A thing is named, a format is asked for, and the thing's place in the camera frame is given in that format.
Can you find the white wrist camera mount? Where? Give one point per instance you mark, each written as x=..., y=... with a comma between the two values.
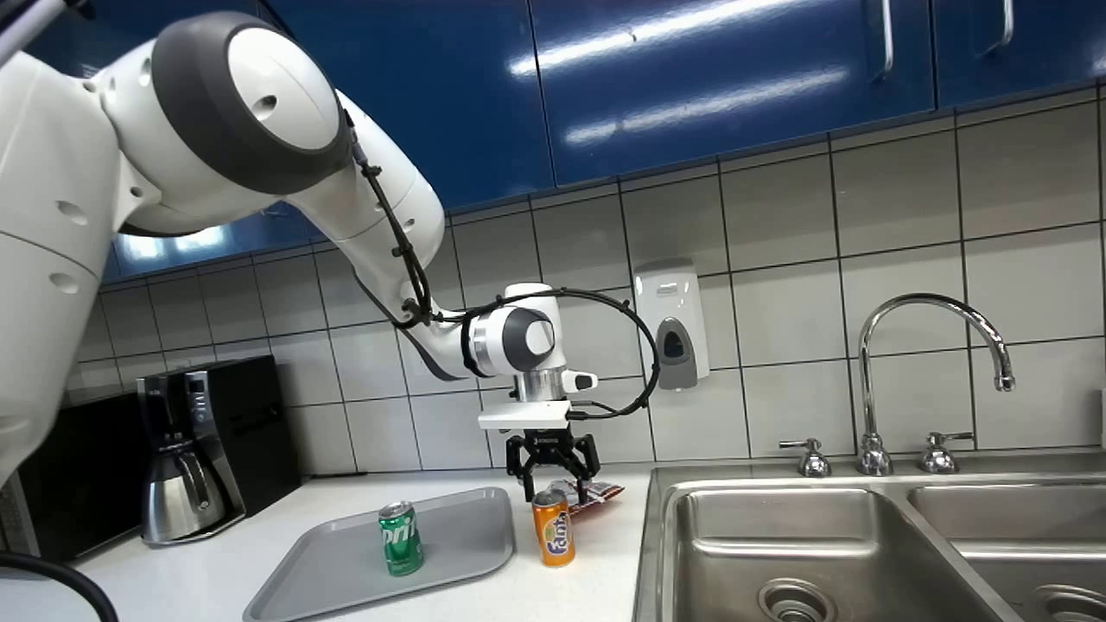
x=523, y=418

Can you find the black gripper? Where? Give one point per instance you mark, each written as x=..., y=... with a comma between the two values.
x=555, y=449

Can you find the grey plastic tray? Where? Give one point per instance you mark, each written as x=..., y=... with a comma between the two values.
x=333, y=573

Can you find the black microwave oven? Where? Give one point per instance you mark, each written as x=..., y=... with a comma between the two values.
x=81, y=495

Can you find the steel coffee carafe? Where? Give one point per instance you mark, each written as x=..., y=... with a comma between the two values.
x=186, y=495

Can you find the green soda can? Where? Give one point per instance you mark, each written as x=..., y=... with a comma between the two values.
x=402, y=539

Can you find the red snack bag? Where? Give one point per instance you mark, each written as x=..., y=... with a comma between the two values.
x=607, y=495

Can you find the chrome gooseneck faucet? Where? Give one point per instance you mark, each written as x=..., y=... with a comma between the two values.
x=910, y=301

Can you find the stainless steel sink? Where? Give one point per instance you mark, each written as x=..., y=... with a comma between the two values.
x=805, y=553

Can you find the white wall soap dispenser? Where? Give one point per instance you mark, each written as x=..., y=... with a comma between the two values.
x=671, y=331

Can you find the black silver coffee maker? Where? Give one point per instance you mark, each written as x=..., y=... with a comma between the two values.
x=248, y=434

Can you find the blue upper cabinets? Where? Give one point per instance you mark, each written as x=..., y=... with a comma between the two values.
x=645, y=82

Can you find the orange soda can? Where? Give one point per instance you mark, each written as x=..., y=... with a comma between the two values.
x=555, y=535

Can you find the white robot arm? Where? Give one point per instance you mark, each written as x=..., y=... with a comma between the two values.
x=175, y=175

